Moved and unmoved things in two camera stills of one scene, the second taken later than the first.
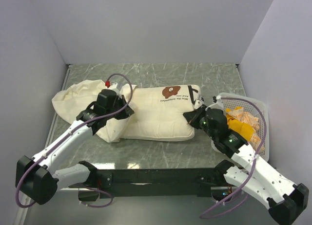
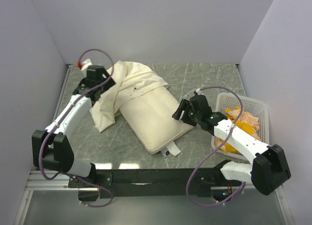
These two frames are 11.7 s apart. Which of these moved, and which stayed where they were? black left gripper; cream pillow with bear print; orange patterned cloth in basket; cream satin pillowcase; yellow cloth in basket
Moved: black left gripper; cream satin pillowcase; cream pillow with bear print
Stayed: orange patterned cloth in basket; yellow cloth in basket
